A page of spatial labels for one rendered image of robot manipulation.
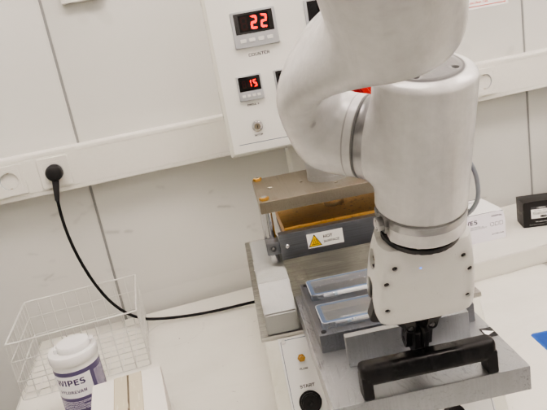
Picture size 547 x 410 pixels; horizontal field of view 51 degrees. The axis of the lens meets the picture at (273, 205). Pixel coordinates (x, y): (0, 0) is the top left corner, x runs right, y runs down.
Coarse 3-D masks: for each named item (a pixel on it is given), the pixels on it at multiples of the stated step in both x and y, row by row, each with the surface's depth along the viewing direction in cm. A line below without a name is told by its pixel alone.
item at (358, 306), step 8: (360, 296) 77; (368, 296) 77; (320, 304) 77; (328, 304) 76; (336, 304) 76; (344, 304) 75; (352, 304) 75; (360, 304) 75; (368, 304) 74; (320, 312) 74; (328, 312) 74; (336, 312) 74; (344, 312) 73; (352, 312) 73; (360, 312) 73; (328, 320) 72; (336, 320) 72
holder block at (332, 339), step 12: (300, 288) 86; (324, 300) 80; (336, 300) 79; (312, 312) 77; (468, 312) 72; (312, 324) 78; (360, 324) 72; (372, 324) 71; (324, 336) 71; (336, 336) 71; (324, 348) 71; (336, 348) 71
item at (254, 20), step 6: (258, 12) 104; (264, 12) 104; (240, 18) 104; (246, 18) 104; (252, 18) 104; (258, 18) 105; (264, 18) 105; (240, 24) 104; (246, 24) 105; (252, 24) 105; (258, 24) 105; (264, 24) 105; (240, 30) 105; (246, 30) 105; (252, 30) 105
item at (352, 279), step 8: (352, 272) 85; (360, 272) 85; (312, 280) 85; (320, 280) 84; (328, 280) 84; (336, 280) 83; (344, 280) 83; (352, 280) 82; (360, 280) 82; (312, 288) 82; (320, 288) 82; (328, 288) 81; (336, 288) 81; (344, 288) 80
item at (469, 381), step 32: (448, 320) 67; (480, 320) 72; (320, 352) 72; (352, 352) 67; (384, 352) 67; (512, 352) 64; (352, 384) 64; (384, 384) 63; (416, 384) 62; (448, 384) 61; (480, 384) 61; (512, 384) 62
